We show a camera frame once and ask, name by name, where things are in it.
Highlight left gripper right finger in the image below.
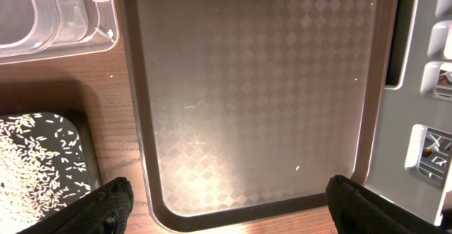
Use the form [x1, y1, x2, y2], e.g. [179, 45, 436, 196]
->
[326, 175, 448, 234]

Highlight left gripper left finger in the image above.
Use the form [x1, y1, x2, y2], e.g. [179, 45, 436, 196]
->
[20, 177, 133, 234]

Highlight white rice grains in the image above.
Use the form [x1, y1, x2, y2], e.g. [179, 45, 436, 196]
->
[0, 112, 93, 234]

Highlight grey plastic dishwasher rack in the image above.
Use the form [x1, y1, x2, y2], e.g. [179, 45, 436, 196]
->
[365, 0, 451, 226]

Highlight clear plastic waste bin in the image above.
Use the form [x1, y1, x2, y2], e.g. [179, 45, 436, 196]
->
[1, 0, 119, 64]

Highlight black plastic tray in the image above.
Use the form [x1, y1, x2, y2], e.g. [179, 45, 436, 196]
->
[0, 110, 103, 234]

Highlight brown plastic serving tray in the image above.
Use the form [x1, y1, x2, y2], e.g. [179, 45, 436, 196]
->
[119, 0, 398, 233]

